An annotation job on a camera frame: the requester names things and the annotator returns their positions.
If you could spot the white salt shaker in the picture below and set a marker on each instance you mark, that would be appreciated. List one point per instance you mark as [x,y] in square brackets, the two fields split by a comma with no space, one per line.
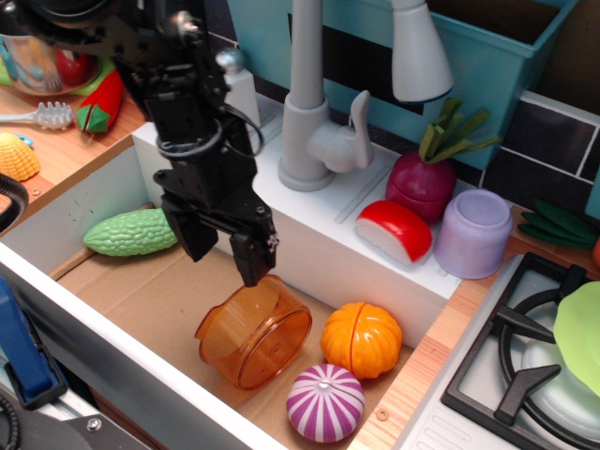
[241,97]

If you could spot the green toy bitter gourd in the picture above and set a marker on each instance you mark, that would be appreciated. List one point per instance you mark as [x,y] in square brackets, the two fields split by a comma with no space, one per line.
[133,233]

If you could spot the blue clamp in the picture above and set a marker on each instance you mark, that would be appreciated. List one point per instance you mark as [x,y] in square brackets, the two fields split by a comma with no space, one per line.
[32,371]

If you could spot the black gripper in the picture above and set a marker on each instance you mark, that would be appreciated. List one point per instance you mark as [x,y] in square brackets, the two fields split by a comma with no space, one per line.
[209,188]

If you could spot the yellow toy corn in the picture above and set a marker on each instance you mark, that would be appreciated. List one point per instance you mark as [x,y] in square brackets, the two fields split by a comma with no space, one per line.
[18,160]

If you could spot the red white toy cheese slice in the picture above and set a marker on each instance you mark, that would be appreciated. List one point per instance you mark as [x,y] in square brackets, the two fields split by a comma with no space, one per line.
[396,230]

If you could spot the light green plastic lid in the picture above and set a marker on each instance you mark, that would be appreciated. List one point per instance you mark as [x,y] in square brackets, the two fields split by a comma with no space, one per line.
[576,331]

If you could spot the red toy chili pepper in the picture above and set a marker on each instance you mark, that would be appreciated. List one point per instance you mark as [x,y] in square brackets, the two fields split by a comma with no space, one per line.
[99,110]

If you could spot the lilac plastic cup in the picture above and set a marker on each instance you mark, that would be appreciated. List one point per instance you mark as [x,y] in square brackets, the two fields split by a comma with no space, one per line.
[475,229]

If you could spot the cardboard sheet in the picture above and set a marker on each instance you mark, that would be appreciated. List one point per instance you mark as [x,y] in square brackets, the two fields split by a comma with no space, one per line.
[161,299]

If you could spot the black stove grate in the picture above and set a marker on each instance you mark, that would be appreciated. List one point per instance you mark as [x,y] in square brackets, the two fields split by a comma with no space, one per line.
[509,387]

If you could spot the orange toy pumpkin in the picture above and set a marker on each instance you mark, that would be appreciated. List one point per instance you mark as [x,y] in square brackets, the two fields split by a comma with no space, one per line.
[362,338]

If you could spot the red toy radish with leaves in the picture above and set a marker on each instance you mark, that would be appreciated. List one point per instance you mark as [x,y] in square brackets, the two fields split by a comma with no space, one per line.
[424,179]

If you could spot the purple striped toy onion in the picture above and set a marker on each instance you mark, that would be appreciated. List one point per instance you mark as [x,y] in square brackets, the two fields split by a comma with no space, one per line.
[326,403]

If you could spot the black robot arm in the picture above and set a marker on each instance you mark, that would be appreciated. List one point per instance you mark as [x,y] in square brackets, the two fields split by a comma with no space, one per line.
[162,52]

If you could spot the teal plastic bin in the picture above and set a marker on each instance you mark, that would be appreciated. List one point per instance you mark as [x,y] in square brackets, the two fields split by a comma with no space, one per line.
[390,64]

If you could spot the orange transparent plastic pot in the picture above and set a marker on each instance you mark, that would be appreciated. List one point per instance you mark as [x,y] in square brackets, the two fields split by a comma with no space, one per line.
[255,334]

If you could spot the dark green felt leaves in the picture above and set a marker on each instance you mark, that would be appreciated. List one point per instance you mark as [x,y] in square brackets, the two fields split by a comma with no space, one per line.
[550,223]

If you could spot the white pasta spoon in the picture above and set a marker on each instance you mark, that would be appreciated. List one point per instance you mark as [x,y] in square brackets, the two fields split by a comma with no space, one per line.
[51,115]

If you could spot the steel pot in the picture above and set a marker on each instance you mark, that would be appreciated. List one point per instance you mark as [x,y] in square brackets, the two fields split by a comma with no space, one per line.
[39,69]

